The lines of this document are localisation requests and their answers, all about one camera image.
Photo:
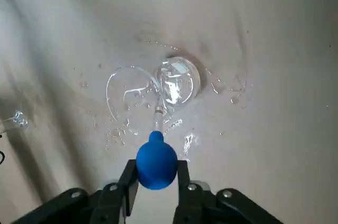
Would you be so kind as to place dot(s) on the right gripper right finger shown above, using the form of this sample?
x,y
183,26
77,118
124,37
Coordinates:
x,y
190,205

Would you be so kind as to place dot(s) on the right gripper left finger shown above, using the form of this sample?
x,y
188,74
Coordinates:
x,y
116,203

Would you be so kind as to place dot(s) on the glass pipette with blue bulb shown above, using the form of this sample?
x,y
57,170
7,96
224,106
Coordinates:
x,y
155,163

